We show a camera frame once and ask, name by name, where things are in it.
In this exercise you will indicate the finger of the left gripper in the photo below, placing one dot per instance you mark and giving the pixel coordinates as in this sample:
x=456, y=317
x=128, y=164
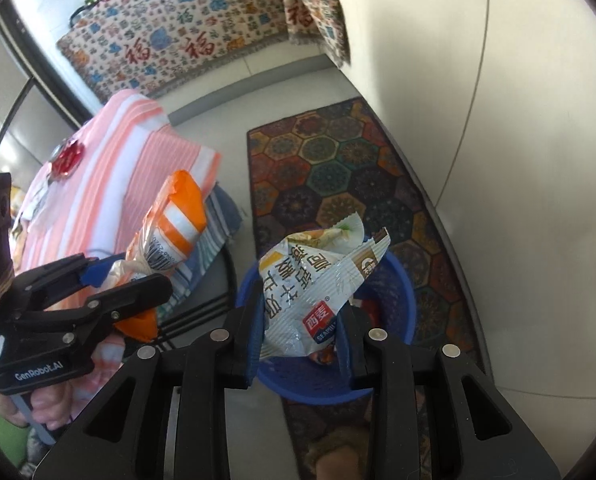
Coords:
x=120, y=303
x=62, y=278

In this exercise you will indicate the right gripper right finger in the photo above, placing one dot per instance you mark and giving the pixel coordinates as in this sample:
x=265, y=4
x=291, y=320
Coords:
x=474, y=432

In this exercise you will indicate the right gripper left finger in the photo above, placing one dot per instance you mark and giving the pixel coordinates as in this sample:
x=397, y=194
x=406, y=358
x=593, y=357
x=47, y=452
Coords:
x=122, y=433

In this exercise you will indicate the orange white snack bag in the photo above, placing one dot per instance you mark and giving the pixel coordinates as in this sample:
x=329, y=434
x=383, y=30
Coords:
x=169, y=231

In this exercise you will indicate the white noodle snack bag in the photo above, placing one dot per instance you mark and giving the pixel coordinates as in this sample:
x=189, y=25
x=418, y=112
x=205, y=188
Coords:
x=307, y=278

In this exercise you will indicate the blue plastic trash basket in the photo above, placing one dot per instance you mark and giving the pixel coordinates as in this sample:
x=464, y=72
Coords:
x=390, y=295

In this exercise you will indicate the person left hand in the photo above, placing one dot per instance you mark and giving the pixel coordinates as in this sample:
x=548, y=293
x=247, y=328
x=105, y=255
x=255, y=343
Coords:
x=50, y=406

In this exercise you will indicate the crushed red soda can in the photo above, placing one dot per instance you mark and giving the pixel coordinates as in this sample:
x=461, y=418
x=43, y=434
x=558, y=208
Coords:
x=66, y=159

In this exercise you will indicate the pink striped tablecloth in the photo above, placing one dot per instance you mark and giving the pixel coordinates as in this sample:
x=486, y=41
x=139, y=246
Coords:
x=130, y=149

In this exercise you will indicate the blue striped cloth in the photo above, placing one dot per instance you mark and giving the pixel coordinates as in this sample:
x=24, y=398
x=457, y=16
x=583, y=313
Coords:
x=224, y=221

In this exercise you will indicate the grey refrigerator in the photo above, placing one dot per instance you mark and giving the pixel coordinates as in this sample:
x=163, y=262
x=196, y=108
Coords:
x=37, y=108

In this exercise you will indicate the colourful hexagon pattern rug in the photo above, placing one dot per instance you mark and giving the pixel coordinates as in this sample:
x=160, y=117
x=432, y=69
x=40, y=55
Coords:
x=309, y=171

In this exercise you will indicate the patterned fu character cloth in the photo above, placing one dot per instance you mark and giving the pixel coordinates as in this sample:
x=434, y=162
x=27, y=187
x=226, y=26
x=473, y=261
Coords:
x=154, y=46

